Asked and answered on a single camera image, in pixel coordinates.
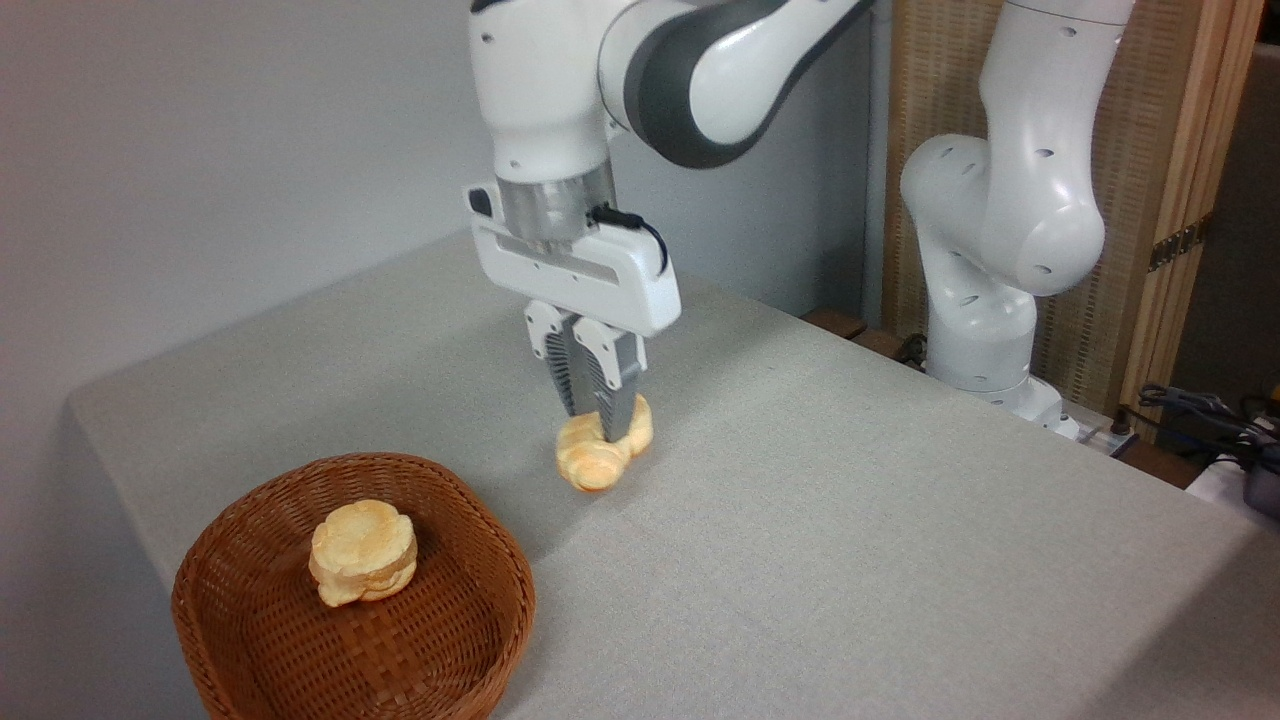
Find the brown wicker basket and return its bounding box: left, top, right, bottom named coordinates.
left=171, top=452, right=537, bottom=720

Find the wooden bamboo folding screen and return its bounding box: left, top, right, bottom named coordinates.
left=883, top=0, right=1267, bottom=443

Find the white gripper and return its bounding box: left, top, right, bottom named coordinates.
left=465, top=184, right=684, bottom=447

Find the brass screen hinge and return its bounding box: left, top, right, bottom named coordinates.
left=1147, top=214, right=1214, bottom=274

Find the round flower-shaped bread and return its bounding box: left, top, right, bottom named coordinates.
left=307, top=499, right=420, bottom=608

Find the grey tablecloth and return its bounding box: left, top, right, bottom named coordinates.
left=65, top=214, right=1280, bottom=720

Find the black cable bundle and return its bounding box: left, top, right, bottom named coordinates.
left=1136, top=383, right=1280, bottom=473

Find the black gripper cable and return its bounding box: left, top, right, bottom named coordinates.
left=587, top=202, right=670, bottom=277

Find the long braided bread loaf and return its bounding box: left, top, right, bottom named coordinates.
left=555, top=392, right=655, bottom=494

